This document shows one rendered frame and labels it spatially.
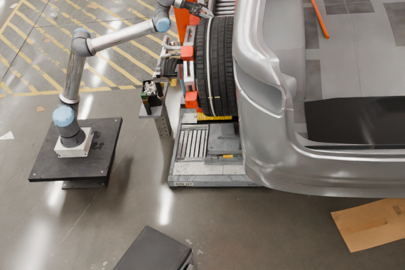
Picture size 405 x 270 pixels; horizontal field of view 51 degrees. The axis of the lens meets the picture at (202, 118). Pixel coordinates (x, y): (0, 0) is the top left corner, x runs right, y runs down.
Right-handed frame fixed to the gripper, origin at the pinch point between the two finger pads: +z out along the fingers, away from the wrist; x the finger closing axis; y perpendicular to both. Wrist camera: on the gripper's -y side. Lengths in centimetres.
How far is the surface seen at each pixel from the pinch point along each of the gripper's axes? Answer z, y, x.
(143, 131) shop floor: -18, -56, -125
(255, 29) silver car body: 24, 106, 19
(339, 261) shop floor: 138, 51, -97
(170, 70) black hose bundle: -8.7, 25.1, -37.6
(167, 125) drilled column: 0, -45, -105
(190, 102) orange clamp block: 11, 34, -48
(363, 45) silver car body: 91, 14, 24
